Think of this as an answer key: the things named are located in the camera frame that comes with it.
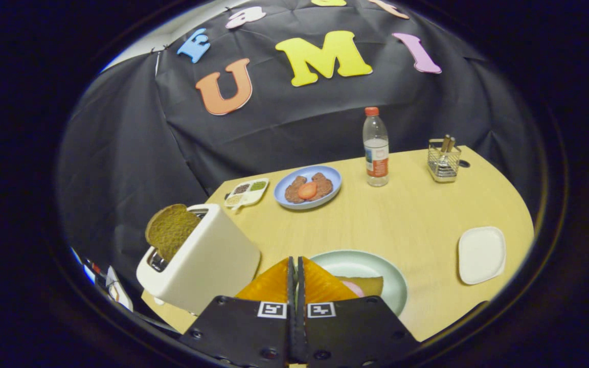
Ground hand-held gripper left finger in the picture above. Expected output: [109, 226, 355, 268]
[179, 257, 295, 368]

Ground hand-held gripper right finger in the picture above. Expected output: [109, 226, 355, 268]
[297, 257, 421, 368]

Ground round brown bread slice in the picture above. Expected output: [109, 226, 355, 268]
[145, 204, 202, 263]

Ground pink ham slice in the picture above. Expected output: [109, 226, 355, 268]
[341, 280, 366, 298]

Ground square brown bread slice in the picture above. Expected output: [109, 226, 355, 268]
[336, 276, 384, 298]

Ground pale green round plate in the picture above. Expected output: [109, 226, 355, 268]
[309, 249, 409, 317]

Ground cream toaster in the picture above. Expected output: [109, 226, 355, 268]
[136, 203, 261, 316]

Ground white condiment tray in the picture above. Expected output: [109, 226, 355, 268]
[224, 178, 270, 211]

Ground brown meat slice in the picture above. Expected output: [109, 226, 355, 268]
[285, 173, 334, 204]

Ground white square plate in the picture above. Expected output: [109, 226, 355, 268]
[458, 226, 507, 285]

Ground blue plate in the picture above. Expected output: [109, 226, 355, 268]
[274, 165, 343, 211]

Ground clear red-capped water bottle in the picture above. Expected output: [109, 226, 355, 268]
[363, 106, 390, 188]

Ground wire utensil basket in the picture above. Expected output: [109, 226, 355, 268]
[427, 139, 462, 183]

